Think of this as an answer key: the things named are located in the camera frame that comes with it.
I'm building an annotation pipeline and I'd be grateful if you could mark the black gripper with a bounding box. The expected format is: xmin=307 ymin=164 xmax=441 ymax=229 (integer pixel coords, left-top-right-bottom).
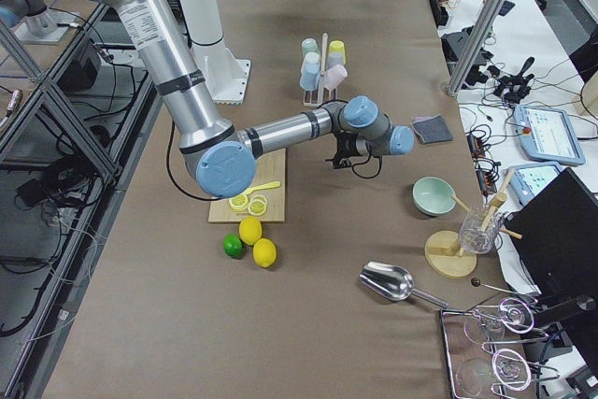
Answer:
xmin=334 ymin=135 xmax=369 ymax=168

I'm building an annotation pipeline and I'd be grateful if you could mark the pink cup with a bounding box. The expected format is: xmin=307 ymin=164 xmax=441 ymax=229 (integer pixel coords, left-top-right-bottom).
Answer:
xmin=323 ymin=64 xmax=348 ymax=91

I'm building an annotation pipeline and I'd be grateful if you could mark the green cup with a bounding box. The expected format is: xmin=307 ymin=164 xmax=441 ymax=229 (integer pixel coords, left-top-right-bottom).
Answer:
xmin=301 ymin=37 xmax=320 ymax=56

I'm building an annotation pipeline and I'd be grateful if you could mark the blue cup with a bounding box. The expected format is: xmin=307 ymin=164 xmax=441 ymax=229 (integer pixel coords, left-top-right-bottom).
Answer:
xmin=299 ymin=63 xmax=320 ymax=92

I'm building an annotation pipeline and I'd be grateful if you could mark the grey cup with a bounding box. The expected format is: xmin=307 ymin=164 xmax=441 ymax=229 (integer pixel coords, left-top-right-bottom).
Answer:
xmin=326 ymin=51 xmax=345 ymax=69

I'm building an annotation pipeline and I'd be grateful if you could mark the yellow cup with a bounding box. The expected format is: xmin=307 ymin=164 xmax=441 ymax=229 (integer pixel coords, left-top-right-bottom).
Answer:
xmin=328 ymin=40 xmax=346 ymax=63

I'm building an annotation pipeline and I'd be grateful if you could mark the wooden cutting board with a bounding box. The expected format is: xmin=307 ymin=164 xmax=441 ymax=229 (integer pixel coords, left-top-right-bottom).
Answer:
xmin=208 ymin=149 xmax=286 ymax=223

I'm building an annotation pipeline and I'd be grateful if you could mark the yellow plastic knife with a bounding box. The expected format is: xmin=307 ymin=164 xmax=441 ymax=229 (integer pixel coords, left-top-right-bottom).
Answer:
xmin=243 ymin=180 xmax=281 ymax=195

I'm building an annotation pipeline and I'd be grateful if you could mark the grey folded cloth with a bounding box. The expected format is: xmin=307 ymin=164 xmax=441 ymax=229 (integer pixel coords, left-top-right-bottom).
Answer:
xmin=411 ymin=115 xmax=453 ymax=145

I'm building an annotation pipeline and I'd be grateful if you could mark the green bowl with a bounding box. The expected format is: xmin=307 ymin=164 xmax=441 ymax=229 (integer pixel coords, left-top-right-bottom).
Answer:
xmin=412 ymin=177 xmax=456 ymax=217

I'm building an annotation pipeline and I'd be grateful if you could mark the lemon slice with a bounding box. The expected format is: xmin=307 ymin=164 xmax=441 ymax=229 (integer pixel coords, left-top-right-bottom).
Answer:
xmin=247 ymin=195 xmax=268 ymax=217
xmin=228 ymin=193 xmax=249 ymax=212

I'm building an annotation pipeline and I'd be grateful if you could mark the yellow lemon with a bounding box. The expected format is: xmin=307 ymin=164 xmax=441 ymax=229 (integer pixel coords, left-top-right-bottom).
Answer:
xmin=238 ymin=216 xmax=263 ymax=246
xmin=252 ymin=238 xmax=278 ymax=268

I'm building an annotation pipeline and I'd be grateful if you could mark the metal scoop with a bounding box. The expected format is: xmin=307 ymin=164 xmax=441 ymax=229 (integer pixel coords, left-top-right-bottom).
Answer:
xmin=359 ymin=261 xmax=449 ymax=308

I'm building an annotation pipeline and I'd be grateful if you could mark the green lime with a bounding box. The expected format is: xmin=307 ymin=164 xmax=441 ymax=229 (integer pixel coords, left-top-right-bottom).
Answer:
xmin=222 ymin=234 xmax=245 ymax=259

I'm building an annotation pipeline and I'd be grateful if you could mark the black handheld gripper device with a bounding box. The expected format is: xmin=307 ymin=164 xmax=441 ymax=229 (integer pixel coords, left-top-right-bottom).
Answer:
xmin=487 ymin=56 xmax=535 ymax=105

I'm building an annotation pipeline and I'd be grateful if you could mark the blue teach pendant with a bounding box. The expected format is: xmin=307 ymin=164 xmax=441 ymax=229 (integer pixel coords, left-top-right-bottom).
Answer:
xmin=513 ymin=105 xmax=586 ymax=166
xmin=508 ymin=162 xmax=563 ymax=206

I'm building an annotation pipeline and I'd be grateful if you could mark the black monitor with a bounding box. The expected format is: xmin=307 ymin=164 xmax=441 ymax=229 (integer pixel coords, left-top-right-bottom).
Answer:
xmin=506 ymin=168 xmax=597 ymax=300

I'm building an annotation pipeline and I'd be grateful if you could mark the white wire cup holder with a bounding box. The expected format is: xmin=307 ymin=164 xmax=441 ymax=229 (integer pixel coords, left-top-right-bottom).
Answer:
xmin=301 ymin=33 xmax=329 ymax=107

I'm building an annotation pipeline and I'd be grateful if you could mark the wire glass rack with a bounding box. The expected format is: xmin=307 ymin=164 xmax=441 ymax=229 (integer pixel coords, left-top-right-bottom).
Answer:
xmin=439 ymin=297 xmax=560 ymax=398

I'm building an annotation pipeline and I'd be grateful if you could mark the aluminium frame post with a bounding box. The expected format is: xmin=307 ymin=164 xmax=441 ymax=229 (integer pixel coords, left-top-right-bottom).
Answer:
xmin=446 ymin=0 xmax=505 ymax=98

